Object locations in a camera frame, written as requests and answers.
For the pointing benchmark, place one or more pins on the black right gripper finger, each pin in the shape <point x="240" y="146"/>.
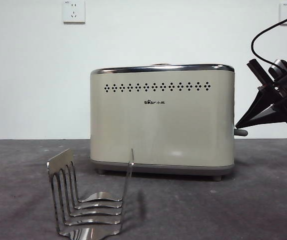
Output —
<point x="258" y="105"/>
<point x="273" y="115"/>

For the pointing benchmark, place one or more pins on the grey toaster lever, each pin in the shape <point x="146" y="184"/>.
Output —
<point x="241" y="132"/>

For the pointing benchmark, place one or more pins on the brown-crusted bread slice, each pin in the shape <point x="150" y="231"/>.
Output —
<point x="159" y="65"/>

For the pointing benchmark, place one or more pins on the cream toaster with chrome top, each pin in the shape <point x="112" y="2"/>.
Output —
<point x="183" y="125"/>

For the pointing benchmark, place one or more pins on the shiny steel toast rack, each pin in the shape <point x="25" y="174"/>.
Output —
<point x="58" y="175"/>

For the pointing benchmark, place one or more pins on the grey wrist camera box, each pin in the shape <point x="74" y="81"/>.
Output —
<point x="279" y="65"/>

